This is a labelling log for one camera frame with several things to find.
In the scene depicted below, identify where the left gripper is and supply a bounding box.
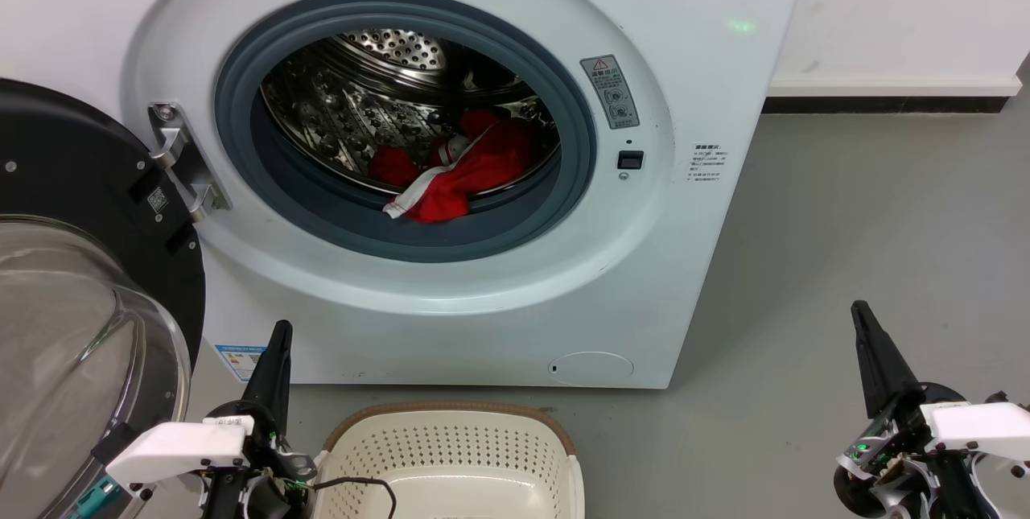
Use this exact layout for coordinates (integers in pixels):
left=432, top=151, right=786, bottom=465
left=201, top=320, right=319, bottom=519

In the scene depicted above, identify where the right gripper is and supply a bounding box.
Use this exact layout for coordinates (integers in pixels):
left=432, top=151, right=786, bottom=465
left=833, top=301, right=995, bottom=519

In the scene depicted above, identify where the red garment with white trim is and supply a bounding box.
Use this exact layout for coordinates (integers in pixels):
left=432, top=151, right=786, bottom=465
left=368, top=108, right=535, bottom=224

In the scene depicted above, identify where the cream perforated laundry basket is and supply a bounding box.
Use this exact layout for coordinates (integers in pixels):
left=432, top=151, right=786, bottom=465
left=312, top=402, right=586, bottom=519

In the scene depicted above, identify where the washing machine door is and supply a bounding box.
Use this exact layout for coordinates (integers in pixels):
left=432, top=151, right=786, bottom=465
left=0, top=78, right=207, bottom=519

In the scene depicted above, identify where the stainless steel washing machine drum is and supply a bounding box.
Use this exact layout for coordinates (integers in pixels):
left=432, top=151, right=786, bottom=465
left=260, top=28, right=561, bottom=196

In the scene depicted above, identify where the blue energy label sticker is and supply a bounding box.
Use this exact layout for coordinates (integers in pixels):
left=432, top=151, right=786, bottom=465
left=214, top=344, right=266, bottom=383

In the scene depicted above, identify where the silver metal door hinge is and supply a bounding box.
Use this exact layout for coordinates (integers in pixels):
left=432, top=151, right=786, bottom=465
left=148, top=102, right=233, bottom=222

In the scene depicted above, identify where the grey rubber door gasket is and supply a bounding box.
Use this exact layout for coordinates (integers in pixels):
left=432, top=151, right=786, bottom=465
left=214, top=0, right=598, bottom=264

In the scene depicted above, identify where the white text sticker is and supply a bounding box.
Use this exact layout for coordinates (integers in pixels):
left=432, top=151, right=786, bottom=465
left=686, top=142, right=731, bottom=185

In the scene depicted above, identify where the round white filter cover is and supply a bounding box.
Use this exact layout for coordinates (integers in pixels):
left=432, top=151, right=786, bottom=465
left=549, top=352, right=635, bottom=387

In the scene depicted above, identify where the white front-load washing machine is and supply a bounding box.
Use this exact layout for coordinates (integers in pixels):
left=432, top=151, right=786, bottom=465
left=0, top=0, right=814, bottom=389

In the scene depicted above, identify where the grey warning label sticker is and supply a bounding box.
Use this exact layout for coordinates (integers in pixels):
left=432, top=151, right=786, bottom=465
left=580, top=55, right=641, bottom=130

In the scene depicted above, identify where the thin black cable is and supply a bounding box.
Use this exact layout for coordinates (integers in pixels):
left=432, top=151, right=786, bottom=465
left=312, top=476, right=399, bottom=519

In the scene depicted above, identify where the white wall baseboard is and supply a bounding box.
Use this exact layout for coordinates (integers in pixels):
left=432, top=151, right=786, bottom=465
left=768, top=75, right=1024, bottom=98

